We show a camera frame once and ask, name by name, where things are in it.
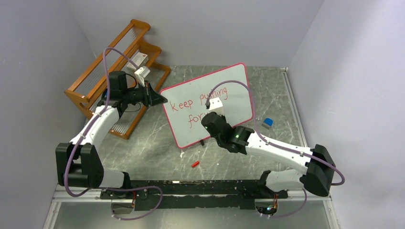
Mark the aluminium frame rail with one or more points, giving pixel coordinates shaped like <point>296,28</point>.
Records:
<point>327,201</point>

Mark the red marker cap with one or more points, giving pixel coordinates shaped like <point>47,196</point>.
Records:
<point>195,164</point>

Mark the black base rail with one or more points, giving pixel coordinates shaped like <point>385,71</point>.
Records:
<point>167,194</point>

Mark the blue eraser block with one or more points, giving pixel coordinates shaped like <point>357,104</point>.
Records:
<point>267,123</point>

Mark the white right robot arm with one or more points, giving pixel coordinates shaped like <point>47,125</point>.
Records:
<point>311,169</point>

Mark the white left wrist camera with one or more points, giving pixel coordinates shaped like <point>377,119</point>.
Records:
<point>141,73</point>

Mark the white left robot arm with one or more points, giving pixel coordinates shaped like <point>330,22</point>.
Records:
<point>78,162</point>

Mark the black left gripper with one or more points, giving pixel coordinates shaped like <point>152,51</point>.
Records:
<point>151,98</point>

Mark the orange wooden rack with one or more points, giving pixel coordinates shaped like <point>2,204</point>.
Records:
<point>86,91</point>

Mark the pink-framed whiteboard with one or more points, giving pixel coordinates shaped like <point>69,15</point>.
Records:
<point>185,107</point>

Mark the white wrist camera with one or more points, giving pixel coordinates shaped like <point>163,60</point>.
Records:
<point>141,73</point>
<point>216,105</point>

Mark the white red box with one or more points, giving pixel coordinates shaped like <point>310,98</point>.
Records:
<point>140,59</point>

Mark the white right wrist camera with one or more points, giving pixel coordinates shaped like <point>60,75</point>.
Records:
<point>216,105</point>

